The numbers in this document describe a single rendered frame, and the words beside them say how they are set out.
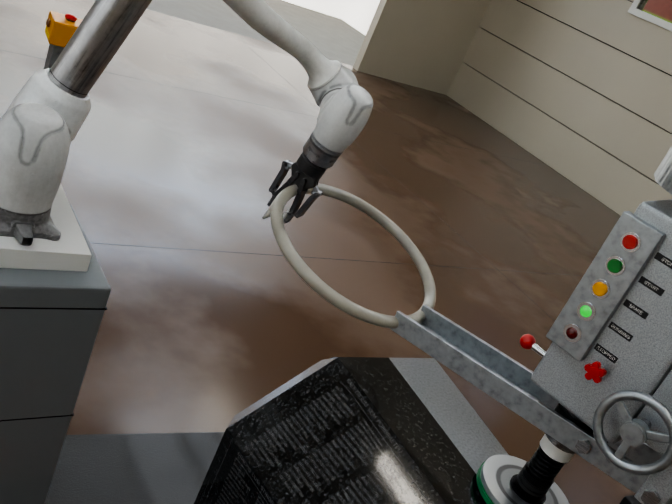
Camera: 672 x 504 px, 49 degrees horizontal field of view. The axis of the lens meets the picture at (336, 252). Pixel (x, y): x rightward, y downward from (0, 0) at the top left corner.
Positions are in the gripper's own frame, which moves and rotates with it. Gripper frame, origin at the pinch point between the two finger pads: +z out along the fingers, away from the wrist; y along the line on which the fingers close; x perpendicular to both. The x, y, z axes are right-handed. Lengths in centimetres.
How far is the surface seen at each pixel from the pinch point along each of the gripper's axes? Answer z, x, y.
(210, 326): 113, 73, -21
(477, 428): 2, -2, 75
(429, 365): 7, 11, 56
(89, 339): 34, -45, -6
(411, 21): 134, 737, -251
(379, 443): 7, -27, 60
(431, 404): 4, -5, 63
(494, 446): 0, -5, 80
